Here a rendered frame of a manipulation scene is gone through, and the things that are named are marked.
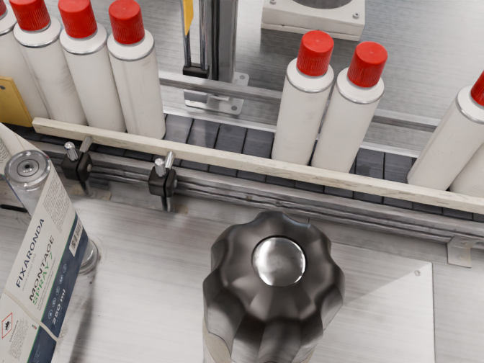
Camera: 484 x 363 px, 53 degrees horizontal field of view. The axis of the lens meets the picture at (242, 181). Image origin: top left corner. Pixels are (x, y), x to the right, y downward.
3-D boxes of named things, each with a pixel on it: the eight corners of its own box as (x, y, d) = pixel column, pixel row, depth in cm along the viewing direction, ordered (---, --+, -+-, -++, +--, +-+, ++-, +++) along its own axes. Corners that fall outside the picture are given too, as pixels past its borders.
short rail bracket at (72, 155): (75, 203, 66) (50, 152, 56) (91, 166, 70) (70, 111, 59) (98, 207, 66) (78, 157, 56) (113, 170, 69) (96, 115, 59)
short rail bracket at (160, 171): (153, 218, 66) (142, 168, 56) (159, 199, 67) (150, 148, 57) (176, 222, 65) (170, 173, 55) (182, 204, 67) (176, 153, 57)
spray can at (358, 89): (308, 179, 64) (343, 65, 47) (312, 148, 67) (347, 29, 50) (347, 186, 64) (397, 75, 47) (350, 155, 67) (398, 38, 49)
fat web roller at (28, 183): (52, 270, 56) (-12, 184, 40) (67, 235, 58) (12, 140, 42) (91, 278, 56) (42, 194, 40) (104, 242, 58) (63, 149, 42)
